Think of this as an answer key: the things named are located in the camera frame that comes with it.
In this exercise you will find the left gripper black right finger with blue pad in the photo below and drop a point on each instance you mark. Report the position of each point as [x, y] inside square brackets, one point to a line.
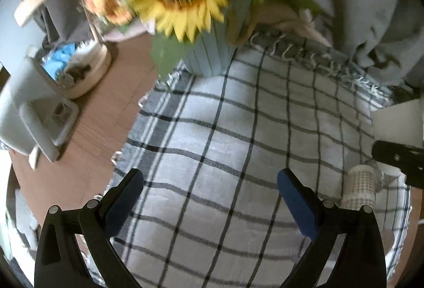
[361, 261]

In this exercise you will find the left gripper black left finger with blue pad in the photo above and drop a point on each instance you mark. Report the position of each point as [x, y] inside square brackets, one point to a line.
[59, 262]

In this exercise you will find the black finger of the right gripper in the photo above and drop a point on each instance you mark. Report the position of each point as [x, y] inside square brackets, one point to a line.
[406, 158]

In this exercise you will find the patterned paper cup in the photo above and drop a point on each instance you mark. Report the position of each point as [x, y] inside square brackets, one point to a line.
[359, 188]

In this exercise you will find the white box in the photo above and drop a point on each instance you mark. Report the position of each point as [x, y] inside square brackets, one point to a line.
[401, 123]

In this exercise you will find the grey blanket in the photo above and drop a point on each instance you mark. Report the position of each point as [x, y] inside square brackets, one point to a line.
[384, 37]

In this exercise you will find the black white checked tablecloth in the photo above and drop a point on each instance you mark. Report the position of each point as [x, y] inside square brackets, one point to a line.
[210, 149]

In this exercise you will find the round wooden basket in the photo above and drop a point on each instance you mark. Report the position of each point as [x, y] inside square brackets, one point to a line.
[87, 66]

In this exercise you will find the light blue ribbed vase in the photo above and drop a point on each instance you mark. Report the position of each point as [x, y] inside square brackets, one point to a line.
[212, 52]

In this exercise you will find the white appliance with handle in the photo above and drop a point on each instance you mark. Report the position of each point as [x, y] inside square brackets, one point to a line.
[36, 117]

